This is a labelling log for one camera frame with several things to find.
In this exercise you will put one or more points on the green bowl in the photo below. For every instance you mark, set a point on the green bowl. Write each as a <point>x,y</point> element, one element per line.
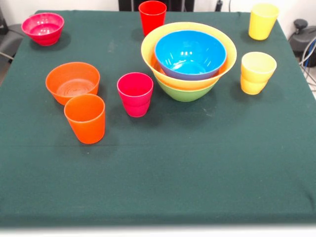
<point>186,95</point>

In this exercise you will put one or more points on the red cup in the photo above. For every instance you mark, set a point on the red cup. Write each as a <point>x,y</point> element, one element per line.
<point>151,17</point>

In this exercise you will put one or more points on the small orange bowl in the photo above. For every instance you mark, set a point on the small orange bowl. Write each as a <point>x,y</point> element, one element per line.
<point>71,74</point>

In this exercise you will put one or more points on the dark green table cloth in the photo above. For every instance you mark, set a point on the dark green table cloth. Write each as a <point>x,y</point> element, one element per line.
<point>172,160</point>

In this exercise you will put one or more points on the pink cup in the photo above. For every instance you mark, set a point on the pink cup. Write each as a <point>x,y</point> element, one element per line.
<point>134,105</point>

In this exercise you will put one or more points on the large yellow-orange bowl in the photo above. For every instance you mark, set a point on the large yellow-orange bowl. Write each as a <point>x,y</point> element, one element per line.
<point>187,85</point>

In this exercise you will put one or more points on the blue bowl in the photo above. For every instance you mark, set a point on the blue bowl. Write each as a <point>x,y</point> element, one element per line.
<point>190,51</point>

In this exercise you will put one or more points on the bright yellow cup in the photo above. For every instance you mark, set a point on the bright yellow cup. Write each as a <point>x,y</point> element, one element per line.
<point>261,27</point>

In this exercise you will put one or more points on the amber yellow cup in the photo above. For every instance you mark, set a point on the amber yellow cup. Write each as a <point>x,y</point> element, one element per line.
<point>256,74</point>

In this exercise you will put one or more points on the orange cup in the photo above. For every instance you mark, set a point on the orange cup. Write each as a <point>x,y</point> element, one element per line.
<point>85,123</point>

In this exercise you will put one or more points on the pink bowl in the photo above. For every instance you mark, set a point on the pink bowl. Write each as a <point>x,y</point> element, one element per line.
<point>43,37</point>

